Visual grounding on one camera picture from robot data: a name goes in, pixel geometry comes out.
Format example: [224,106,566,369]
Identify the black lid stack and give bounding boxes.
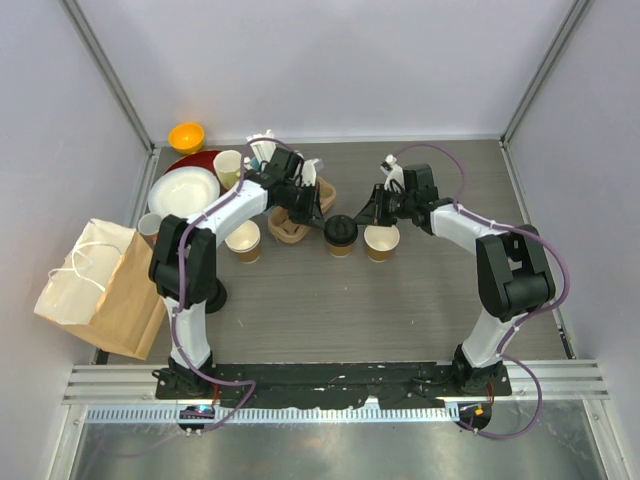
[205,279,228,314]

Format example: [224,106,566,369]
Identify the cardboard cup carrier back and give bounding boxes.
[317,176,337,213]

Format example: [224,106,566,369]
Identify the cardboard cup carrier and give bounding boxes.
[317,176,337,213]
[268,207,311,244]

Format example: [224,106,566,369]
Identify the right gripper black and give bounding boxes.
[354,185,415,229]

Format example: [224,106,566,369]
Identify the brown paper bag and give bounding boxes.
[34,219,166,360]

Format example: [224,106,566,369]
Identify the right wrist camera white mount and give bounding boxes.
[380,154,404,193]

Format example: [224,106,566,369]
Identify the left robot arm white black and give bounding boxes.
[149,137,324,399]

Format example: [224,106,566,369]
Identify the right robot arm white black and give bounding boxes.
[354,163,556,395]

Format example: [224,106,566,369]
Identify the brown paper cups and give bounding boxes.
[225,220,261,263]

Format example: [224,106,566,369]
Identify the black cup lid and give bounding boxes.
[324,214,358,247]

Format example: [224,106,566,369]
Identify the cardboard cup carrier front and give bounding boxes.
[268,207,311,244]

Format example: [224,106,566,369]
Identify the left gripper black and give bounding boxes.
[282,183,326,232]

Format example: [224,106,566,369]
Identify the orange bowl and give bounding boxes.
[168,122,206,155]

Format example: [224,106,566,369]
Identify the white wrapped straws bundle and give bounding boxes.
[247,129,277,162]

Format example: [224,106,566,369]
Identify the aluminium rail frame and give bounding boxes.
[62,360,610,405]

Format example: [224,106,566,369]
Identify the red round tray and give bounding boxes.
[165,150,220,174]

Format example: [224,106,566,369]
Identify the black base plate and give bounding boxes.
[152,362,512,410]

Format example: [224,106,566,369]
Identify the small white pink cup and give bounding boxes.
[136,213,162,248]

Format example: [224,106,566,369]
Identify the pale yellow mug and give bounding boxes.
[213,150,242,190]

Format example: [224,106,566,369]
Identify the lidded brown paper cup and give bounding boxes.
[326,242,355,257]

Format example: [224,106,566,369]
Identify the white slotted cable duct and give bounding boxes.
[85,399,459,425]

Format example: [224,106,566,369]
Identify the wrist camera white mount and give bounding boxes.
[380,154,404,193]
[300,158,324,187]

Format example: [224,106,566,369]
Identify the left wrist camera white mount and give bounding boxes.
[300,158,324,187]

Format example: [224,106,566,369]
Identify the white plate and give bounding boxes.
[147,167,220,218]

